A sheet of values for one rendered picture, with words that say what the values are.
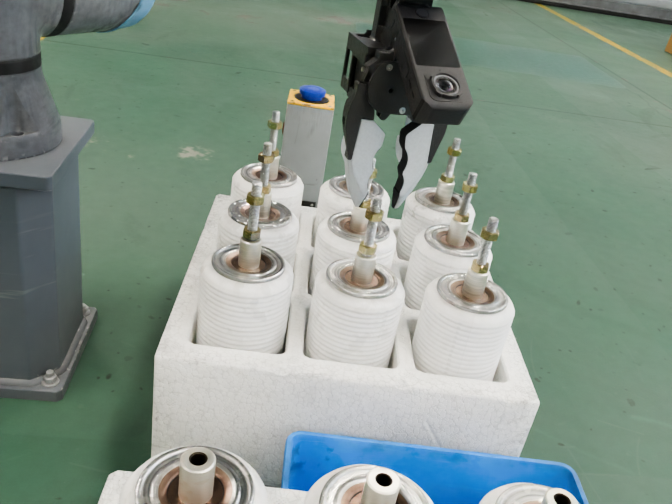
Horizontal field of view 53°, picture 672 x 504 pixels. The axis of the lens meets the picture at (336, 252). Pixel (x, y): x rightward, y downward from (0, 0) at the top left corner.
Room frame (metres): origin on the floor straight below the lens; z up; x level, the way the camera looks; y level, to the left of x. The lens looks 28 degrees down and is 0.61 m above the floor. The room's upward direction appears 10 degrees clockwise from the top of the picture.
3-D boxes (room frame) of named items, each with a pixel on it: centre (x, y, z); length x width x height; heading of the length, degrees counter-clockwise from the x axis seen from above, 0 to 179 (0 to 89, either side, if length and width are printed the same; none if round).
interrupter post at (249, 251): (0.60, 0.09, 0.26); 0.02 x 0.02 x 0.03
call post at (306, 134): (1.01, 0.08, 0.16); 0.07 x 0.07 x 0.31; 5
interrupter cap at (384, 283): (0.61, -0.03, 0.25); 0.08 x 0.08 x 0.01
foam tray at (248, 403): (0.73, -0.02, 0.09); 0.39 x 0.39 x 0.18; 5
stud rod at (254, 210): (0.60, 0.09, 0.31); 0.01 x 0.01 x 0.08
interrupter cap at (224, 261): (0.60, 0.09, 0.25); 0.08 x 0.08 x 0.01
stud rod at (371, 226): (0.61, -0.03, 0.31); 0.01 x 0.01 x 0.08
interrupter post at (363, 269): (0.61, -0.03, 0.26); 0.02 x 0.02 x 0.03
